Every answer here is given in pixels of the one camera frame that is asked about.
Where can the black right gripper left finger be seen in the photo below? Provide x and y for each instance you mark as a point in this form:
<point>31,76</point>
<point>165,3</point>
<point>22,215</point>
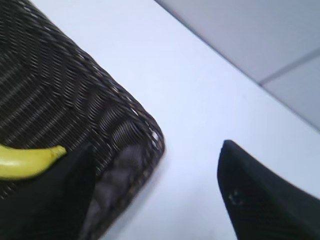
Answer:
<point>53,207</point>

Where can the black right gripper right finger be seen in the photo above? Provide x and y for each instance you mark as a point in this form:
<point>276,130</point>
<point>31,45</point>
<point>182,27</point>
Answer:
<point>261,205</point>

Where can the yellow banana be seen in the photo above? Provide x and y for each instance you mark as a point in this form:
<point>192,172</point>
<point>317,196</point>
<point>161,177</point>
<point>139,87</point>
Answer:
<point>18,164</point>

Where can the dark brown wicker basket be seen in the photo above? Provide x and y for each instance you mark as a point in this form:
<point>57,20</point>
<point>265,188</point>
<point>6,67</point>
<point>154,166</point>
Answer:
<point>53,93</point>

